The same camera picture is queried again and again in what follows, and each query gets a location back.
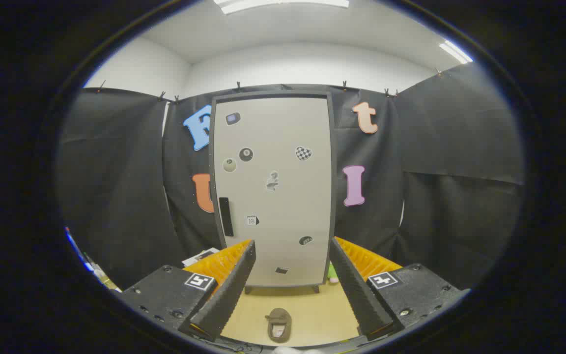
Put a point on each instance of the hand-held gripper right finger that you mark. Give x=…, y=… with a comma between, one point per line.
x=356, y=290

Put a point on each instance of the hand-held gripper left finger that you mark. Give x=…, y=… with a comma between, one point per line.
x=229, y=290

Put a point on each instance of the brown fuzzy shoe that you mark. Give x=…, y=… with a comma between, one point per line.
x=279, y=317

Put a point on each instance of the white shoe cabinet door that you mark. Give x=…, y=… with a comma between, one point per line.
x=288, y=216

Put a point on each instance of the dark grey shoe cabinet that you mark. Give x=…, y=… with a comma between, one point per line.
x=273, y=93

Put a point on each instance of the green plush toy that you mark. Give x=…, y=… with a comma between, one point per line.
x=332, y=273

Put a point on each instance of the white book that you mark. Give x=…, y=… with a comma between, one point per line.
x=199, y=256

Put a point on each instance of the black backdrop cloth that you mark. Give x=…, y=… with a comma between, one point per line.
x=116, y=172

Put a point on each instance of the long ceiling light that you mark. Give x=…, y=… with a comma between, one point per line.
x=283, y=4
x=456, y=52

